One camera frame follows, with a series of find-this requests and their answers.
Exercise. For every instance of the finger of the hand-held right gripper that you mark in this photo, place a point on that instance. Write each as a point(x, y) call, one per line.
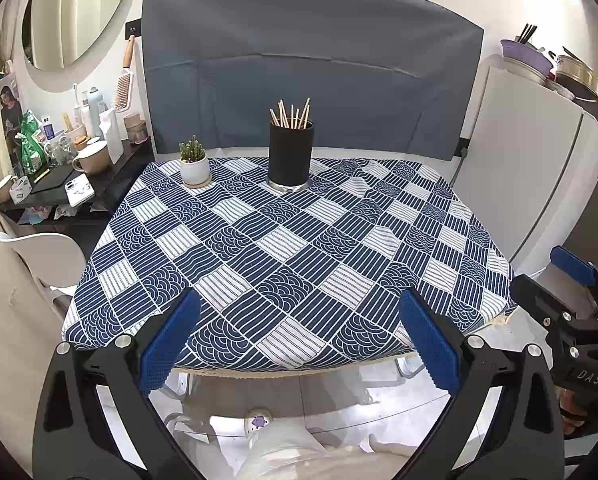
point(526, 290)
point(571, 262)

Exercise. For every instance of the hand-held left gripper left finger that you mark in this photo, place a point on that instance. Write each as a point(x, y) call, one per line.
point(171, 340)

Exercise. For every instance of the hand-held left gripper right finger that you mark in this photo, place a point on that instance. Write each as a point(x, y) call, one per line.
point(429, 340)

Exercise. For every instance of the black cylindrical utensil holder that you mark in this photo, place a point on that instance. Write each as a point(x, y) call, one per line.
point(290, 157)

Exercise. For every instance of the bunch of wooden chopsticks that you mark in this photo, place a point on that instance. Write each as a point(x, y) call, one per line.
point(291, 117)

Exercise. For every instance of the person's right hand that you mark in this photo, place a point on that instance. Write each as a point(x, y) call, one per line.
point(571, 408)

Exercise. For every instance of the metal table leg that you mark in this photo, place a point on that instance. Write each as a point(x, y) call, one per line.
point(181, 386)
point(410, 367)

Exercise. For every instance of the white refrigerator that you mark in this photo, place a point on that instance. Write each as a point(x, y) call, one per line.
point(529, 170)

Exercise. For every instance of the blue white patterned tablecloth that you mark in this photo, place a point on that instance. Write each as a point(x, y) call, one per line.
point(289, 260)

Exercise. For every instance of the white chair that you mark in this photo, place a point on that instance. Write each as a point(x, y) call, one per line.
point(44, 260)

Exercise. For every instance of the round wooden coaster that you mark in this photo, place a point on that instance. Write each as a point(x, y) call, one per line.
point(206, 181)

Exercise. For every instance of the cactus in white pot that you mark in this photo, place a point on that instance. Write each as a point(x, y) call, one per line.
point(194, 167)

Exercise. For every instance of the white phone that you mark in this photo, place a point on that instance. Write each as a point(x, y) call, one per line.
point(80, 191)

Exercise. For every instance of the steel pot with lid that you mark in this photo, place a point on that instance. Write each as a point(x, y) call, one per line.
point(581, 80)

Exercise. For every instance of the metal pot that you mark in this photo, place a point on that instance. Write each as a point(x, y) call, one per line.
point(526, 77)

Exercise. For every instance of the cream mug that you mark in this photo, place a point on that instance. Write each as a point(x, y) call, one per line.
point(93, 159)

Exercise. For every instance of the black notebook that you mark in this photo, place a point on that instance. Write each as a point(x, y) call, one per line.
point(54, 179)

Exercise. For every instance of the purple colander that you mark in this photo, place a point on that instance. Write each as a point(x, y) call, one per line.
point(526, 57)

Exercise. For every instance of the stacked pink jars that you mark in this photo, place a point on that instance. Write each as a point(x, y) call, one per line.
point(136, 130)

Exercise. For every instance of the white pouch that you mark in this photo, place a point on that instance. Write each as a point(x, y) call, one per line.
point(111, 135)

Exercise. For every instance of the black chopsticks in colander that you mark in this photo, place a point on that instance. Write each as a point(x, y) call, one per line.
point(526, 35)

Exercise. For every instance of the green package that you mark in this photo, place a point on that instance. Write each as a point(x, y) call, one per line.
point(31, 145)

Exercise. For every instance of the grey bottle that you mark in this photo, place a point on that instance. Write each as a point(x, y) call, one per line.
point(95, 101)

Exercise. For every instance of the wooden hairbrush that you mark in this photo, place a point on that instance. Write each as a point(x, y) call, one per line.
point(123, 92)

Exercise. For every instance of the grey backdrop cloth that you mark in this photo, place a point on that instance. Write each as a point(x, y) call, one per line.
point(304, 60)

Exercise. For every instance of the black wall socket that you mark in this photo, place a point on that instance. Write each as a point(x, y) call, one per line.
point(462, 147)

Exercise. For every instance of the wall poster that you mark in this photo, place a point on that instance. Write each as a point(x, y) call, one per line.
point(10, 115)

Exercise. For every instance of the black wall switch plate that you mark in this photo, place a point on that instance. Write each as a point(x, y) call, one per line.
point(133, 29)

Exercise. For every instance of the round wall mirror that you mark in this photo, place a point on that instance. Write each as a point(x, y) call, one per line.
point(74, 15)

